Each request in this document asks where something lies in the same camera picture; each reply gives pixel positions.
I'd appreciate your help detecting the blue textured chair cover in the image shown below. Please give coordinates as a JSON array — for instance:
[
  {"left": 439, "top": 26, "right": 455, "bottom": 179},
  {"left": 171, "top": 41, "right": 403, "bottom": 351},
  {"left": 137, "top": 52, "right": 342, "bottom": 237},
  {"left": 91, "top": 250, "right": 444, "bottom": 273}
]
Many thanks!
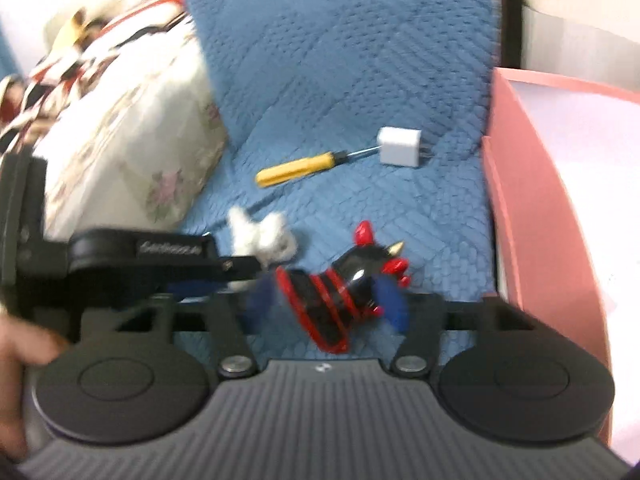
[{"left": 177, "top": 0, "right": 501, "bottom": 361}]

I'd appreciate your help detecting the yellow handled screwdriver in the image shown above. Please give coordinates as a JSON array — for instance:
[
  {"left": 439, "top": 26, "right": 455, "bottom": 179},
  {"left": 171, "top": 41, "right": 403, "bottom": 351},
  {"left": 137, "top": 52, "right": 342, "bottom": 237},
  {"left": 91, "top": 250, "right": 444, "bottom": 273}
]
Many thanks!
[{"left": 255, "top": 146, "right": 383, "bottom": 189}]

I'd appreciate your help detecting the person's left hand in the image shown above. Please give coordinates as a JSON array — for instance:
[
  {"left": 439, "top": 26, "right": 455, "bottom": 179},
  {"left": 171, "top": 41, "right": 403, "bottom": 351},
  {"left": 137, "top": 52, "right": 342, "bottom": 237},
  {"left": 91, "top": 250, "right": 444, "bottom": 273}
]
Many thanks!
[{"left": 0, "top": 316, "right": 69, "bottom": 463}]

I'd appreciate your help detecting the white cube charger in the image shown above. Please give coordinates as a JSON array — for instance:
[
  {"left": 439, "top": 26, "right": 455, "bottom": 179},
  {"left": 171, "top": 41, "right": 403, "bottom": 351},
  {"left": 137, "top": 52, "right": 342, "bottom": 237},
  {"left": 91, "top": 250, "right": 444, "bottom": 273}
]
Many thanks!
[{"left": 377, "top": 126, "right": 433, "bottom": 168}]

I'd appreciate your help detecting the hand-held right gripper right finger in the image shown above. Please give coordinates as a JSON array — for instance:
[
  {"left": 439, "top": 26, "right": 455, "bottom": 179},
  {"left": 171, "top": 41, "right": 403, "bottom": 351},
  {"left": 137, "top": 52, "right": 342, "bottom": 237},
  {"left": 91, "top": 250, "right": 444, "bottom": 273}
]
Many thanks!
[{"left": 372, "top": 274, "right": 536, "bottom": 380}]

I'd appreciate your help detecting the red and black toy figure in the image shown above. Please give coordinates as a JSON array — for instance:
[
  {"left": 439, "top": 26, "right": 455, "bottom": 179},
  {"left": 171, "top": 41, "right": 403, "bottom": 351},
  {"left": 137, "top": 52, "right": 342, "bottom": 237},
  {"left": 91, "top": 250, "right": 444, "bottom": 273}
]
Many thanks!
[{"left": 275, "top": 220, "right": 412, "bottom": 353}]

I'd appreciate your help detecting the orange black patterned blanket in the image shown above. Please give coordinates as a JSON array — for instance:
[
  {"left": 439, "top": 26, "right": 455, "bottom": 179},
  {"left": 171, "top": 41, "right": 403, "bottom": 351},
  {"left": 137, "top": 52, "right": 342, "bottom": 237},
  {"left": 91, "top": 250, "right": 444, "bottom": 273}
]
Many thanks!
[{"left": 0, "top": 0, "right": 193, "bottom": 153}]

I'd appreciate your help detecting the pink cardboard box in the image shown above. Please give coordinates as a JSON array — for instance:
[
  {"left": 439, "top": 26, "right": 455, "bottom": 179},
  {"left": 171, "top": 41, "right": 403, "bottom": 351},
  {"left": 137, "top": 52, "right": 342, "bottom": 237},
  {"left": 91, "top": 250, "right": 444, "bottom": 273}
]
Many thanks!
[{"left": 481, "top": 66, "right": 640, "bottom": 461}]

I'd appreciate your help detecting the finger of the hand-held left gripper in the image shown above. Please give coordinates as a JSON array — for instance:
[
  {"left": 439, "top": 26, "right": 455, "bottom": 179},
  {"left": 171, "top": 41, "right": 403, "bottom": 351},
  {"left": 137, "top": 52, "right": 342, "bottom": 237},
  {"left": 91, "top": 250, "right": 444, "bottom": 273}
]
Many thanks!
[{"left": 165, "top": 255, "right": 268, "bottom": 297}]

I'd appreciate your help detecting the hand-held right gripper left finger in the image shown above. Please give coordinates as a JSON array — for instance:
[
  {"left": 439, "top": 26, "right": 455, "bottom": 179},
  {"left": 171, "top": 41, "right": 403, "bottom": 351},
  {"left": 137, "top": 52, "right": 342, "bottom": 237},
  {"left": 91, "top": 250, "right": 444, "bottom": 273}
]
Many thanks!
[{"left": 80, "top": 280, "right": 275, "bottom": 380}]

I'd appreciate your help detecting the black chair frame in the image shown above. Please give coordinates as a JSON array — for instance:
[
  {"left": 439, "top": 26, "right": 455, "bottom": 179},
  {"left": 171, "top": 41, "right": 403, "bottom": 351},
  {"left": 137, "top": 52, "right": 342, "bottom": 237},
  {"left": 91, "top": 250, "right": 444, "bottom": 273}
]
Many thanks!
[{"left": 492, "top": 0, "right": 525, "bottom": 72}]

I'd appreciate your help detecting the yellow plush toy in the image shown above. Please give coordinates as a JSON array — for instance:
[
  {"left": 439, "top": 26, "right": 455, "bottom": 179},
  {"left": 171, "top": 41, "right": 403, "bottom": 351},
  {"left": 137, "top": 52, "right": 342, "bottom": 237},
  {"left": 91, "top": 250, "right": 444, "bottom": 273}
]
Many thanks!
[{"left": 44, "top": 6, "right": 108, "bottom": 53}]

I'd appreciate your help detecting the white fluffy hair clip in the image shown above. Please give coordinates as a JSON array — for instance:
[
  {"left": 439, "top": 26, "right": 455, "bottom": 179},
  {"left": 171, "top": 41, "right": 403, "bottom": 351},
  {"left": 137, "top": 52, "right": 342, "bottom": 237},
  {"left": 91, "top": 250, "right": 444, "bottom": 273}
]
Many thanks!
[{"left": 227, "top": 207, "right": 299, "bottom": 292}]

